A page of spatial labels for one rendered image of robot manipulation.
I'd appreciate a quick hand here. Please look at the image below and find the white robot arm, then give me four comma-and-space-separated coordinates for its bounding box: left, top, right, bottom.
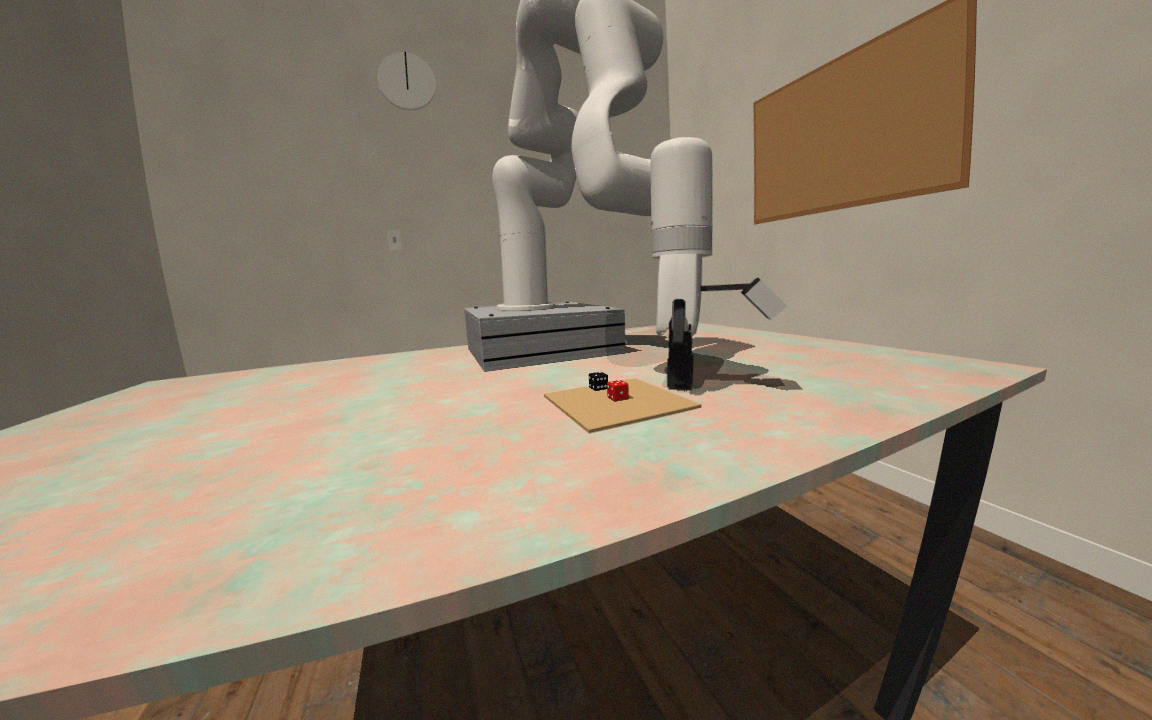
492, 0, 712, 311

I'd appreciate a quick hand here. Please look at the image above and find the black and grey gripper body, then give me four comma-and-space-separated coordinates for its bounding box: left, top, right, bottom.
652, 250, 712, 336

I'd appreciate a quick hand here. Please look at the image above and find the tan flat mat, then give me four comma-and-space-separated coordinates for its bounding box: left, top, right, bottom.
544, 378, 702, 433

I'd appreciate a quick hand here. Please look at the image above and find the red die with white pips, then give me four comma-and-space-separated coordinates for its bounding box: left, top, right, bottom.
607, 380, 629, 401

